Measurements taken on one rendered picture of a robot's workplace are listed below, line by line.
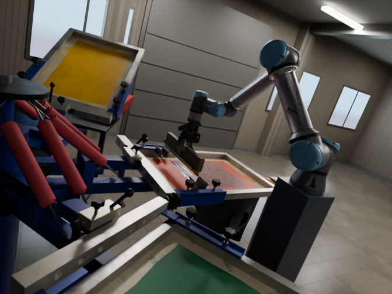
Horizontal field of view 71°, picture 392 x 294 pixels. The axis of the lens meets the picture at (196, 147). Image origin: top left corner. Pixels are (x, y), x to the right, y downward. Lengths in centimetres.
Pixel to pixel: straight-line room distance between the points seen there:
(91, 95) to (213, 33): 362
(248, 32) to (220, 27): 62
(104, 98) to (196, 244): 118
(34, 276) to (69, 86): 142
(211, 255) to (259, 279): 18
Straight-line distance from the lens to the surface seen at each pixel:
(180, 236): 109
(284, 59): 117
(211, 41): 522
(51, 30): 456
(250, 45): 571
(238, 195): 152
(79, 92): 194
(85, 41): 241
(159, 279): 90
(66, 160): 107
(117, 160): 136
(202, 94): 141
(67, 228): 108
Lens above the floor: 157
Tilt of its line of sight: 16 degrees down
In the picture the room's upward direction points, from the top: 16 degrees clockwise
